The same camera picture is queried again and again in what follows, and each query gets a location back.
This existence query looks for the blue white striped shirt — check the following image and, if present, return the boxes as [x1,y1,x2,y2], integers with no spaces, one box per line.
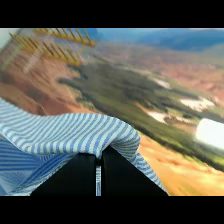
[0,97,168,197]

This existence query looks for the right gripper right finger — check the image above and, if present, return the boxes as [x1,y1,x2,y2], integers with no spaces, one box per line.
[100,145,169,197]

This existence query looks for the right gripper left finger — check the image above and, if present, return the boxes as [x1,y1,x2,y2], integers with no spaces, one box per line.
[30,152,98,197]

